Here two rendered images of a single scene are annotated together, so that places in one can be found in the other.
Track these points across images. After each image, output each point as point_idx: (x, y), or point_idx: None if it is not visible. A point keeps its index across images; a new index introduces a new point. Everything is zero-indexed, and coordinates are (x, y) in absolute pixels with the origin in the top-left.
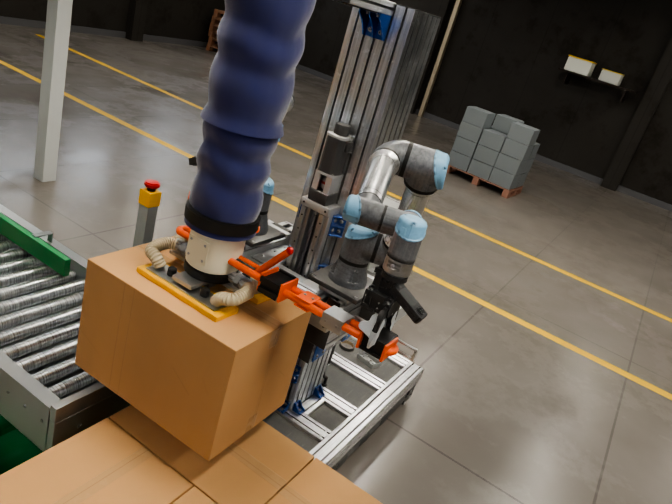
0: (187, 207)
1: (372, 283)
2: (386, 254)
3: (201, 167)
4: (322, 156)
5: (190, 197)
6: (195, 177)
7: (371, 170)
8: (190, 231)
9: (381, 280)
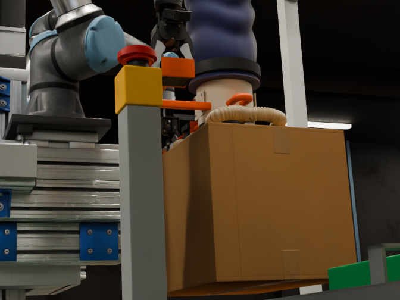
0: (259, 66)
1: (170, 115)
2: (170, 91)
3: (252, 28)
4: (22, 11)
5: (255, 58)
6: (253, 38)
7: (127, 34)
8: (251, 93)
9: (171, 111)
